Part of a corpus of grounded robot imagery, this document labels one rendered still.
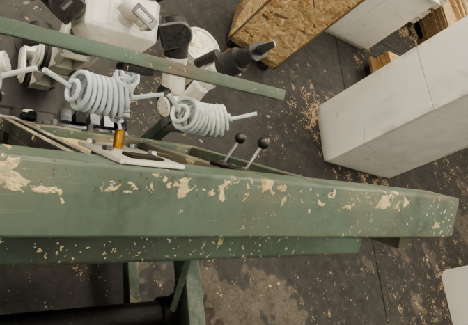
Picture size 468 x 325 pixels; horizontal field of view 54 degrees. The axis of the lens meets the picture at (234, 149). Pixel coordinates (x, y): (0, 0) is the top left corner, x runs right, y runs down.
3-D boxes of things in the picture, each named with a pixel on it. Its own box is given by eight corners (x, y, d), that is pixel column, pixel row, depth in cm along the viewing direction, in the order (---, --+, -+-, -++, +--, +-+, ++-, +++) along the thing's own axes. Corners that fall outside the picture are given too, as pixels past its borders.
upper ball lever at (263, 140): (242, 175, 140) (266, 140, 143) (250, 178, 137) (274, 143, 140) (235, 168, 138) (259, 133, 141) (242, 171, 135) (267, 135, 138)
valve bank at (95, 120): (118, 130, 226) (139, 109, 209) (120, 157, 221) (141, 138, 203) (8, 114, 196) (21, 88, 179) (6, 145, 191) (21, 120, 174)
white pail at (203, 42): (194, 62, 356) (229, 28, 322) (195, 95, 343) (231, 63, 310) (157, 49, 339) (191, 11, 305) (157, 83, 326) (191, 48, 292)
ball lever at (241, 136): (221, 168, 149) (243, 136, 153) (227, 170, 146) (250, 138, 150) (213, 162, 147) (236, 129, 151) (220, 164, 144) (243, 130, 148)
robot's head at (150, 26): (133, 2, 149) (141, -2, 143) (152, 21, 153) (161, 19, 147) (121, 16, 148) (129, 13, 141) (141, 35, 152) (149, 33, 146)
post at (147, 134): (114, 168, 281) (175, 117, 227) (115, 177, 279) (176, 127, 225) (105, 168, 277) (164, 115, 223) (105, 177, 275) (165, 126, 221)
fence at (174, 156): (150, 152, 195) (152, 143, 194) (308, 209, 118) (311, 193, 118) (139, 151, 192) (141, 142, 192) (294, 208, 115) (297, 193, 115)
